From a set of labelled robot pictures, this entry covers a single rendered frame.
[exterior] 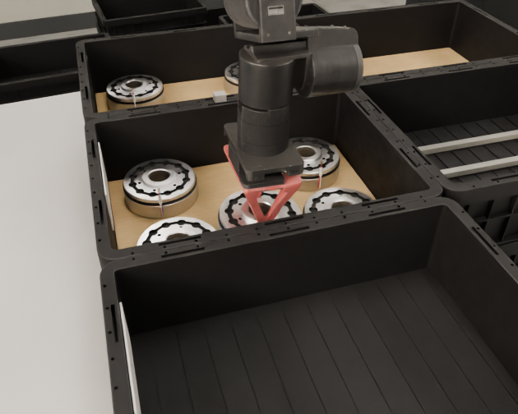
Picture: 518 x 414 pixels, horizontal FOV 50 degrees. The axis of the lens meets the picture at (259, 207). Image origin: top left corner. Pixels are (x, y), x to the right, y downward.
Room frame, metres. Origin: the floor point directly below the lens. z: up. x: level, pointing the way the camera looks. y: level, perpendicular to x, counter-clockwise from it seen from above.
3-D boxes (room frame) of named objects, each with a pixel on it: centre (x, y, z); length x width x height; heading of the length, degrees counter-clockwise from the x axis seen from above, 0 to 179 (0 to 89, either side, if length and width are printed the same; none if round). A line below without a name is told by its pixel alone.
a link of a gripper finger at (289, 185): (0.52, -0.01, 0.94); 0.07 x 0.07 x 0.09; 17
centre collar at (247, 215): (0.53, 0.00, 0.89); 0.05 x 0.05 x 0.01
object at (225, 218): (0.53, 0.00, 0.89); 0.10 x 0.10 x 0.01
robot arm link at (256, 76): (0.53, -0.01, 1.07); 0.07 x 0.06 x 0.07; 111
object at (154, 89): (0.93, 0.23, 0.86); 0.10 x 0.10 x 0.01
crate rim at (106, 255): (0.60, 0.01, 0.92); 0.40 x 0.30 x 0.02; 107
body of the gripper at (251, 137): (0.53, 0.00, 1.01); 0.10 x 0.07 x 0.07; 17
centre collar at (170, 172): (0.64, 0.14, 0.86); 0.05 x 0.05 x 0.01
